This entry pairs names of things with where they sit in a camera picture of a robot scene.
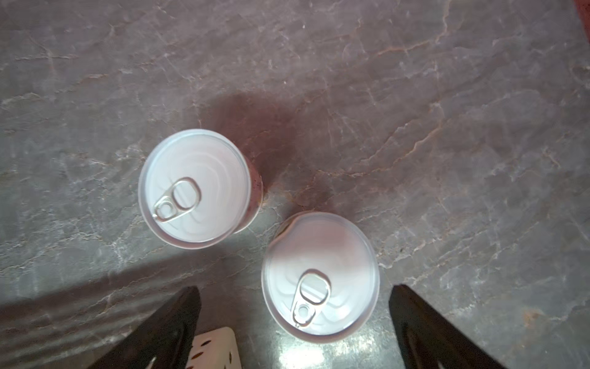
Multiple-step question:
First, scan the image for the white perforated plastic basket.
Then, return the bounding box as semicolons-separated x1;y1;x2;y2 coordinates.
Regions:
186;327;242;369

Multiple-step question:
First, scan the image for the small pink can back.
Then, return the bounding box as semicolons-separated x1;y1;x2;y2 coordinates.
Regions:
138;129;264;250

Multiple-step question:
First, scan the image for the small green can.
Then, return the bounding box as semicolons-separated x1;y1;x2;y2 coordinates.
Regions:
261;212;380;344

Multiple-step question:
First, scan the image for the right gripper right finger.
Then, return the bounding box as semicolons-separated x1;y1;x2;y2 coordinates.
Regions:
389;284;503;368

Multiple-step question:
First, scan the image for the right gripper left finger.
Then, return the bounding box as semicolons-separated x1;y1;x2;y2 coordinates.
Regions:
91;286;201;368

